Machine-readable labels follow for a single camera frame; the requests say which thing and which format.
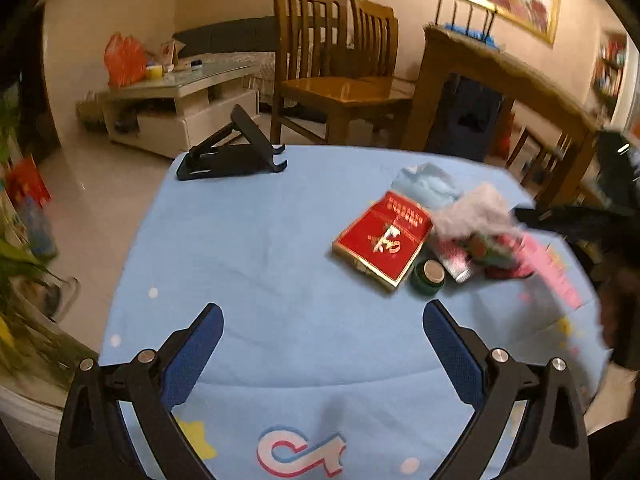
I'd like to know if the black router with antennas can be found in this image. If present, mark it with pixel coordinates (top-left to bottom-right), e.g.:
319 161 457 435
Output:
434 0 503 51

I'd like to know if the blue printed tablecloth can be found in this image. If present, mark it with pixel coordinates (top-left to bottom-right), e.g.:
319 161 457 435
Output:
97 145 613 480

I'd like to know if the colourful snack wrapper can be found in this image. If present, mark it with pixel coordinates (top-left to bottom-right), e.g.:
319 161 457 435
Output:
467 234 533 281

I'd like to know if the dark bag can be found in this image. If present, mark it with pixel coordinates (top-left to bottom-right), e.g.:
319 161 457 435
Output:
425 74 503 161

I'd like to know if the small dark green jar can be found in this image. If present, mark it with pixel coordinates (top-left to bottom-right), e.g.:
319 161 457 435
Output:
411 259 447 295

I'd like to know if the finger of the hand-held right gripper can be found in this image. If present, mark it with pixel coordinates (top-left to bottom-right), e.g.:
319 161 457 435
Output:
514 204 636 237

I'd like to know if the dark sofa cushion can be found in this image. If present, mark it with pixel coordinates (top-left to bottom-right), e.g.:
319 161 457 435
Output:
172 16 278 56

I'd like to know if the black folding phone stand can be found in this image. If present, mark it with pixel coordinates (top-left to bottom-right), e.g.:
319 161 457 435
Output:
176 104 289 182

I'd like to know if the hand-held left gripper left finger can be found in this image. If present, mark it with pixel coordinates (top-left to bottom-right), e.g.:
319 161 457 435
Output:
55 303 224 480

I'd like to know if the white pink tube wrapper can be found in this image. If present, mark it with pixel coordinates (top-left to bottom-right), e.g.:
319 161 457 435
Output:
436 237 476 283

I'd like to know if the orange plastic bag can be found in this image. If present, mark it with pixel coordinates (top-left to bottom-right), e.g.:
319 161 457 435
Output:
103 32 148 88

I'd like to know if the wooden dining table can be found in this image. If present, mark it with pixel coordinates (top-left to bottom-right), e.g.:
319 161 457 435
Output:
402 24 606 211

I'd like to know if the red paper bag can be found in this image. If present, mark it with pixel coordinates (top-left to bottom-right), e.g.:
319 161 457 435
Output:
5 155 51 206

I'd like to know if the green house plant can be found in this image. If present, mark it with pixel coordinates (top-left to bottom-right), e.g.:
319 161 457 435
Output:
0 85 76 386

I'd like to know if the wooden dining chair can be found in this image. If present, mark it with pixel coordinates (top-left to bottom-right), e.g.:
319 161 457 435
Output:
348 0 418 96
270 0 416 148

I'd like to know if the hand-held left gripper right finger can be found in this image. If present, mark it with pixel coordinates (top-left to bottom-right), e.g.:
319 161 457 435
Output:
422 300 591 480

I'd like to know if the wall shelf with items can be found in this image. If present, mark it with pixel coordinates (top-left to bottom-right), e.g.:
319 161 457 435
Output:
590 32 631 121

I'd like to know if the white coffee table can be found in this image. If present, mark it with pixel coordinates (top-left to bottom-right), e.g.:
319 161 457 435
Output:
75 52 261 158

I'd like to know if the pale blue plastic wrapper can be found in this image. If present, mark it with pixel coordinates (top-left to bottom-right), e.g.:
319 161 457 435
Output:
390 162 463 211

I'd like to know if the red cigarette carton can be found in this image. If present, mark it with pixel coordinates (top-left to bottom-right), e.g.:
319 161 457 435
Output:
332 191 433 293

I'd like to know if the small wooden chair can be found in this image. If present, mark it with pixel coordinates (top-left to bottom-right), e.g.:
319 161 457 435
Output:
505 127 576 191

